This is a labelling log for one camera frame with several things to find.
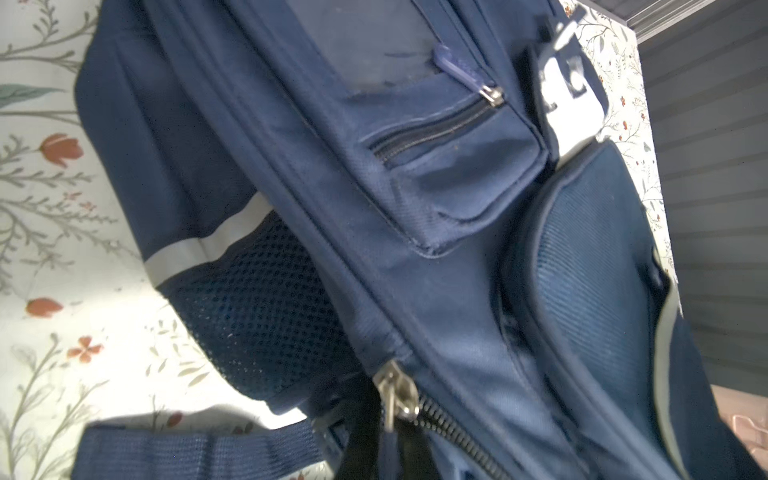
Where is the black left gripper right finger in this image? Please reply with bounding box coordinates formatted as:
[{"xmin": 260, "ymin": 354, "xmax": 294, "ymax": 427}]
[{"xmin": 395, "ymin": 420, "xmax": 441, "ymax": 480}]

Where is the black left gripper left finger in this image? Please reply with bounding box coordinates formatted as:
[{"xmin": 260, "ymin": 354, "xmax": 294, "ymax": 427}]
[{"xmin": 334, "ymin": 380, "xmax": 381, "ymax": 480}]

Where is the navy blue student backpack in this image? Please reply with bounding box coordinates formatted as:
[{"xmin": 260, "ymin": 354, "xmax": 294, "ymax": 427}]
[{"xmin": 73, "ymin": 1, "xmax": 765, "ymax": 479}]

